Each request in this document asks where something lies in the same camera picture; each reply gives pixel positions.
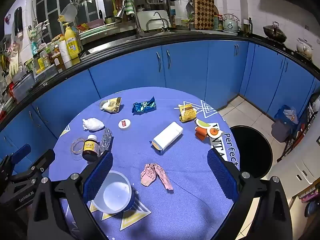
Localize small gold wrapper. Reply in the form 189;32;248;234
178;104;197;123

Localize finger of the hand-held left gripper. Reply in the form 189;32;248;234
0;144;32;178
10;149;56;183

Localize chrome kitchen faucet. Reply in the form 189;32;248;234
114;0;144;38

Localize crumpled pink wrapper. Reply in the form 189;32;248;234
140;163;174;191

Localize checkered cutting board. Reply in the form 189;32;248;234
194;0;215;30

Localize pale rubber gloves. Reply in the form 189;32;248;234
7;42;22;77

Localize blue foil wrapper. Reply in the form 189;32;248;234
132;96;157;115

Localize white rectangular box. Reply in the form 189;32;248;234
151;121;183;155

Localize black wall dispenser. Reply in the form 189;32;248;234
14;7;23;36

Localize pale green kettle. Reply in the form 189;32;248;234
222;13;241;33

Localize white and blue bowl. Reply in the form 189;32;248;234
96;170;139;214

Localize blue kitchen cabinets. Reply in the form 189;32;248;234
0;39;320;170

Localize silver blister pack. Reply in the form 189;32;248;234
99;127;113;158

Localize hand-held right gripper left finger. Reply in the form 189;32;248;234
27;151;114;240

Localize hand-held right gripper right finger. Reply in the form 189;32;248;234
207;149;293;240

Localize black kitchen countertop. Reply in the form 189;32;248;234
0;29;320;130

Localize brown medicine bottle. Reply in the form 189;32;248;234
82;134;98;162

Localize yellow detergent bottle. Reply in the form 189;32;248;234
64;22;81;60

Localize white ceramic pot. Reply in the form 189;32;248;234
296;38;314;59

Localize black wok with lid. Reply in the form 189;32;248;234
263;21;287;43

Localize clear plastic ring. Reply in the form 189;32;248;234
71;137;88;160

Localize crumpled white tissue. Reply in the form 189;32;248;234
82;117;105;132

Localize white round lid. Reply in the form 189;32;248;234
118;119;132;131

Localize grey bin with blue bag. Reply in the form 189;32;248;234
271;104;299;143

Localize cream snack wrapper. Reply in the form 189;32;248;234
99;97;123;114

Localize black trash bin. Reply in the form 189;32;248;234
229;126;273;179

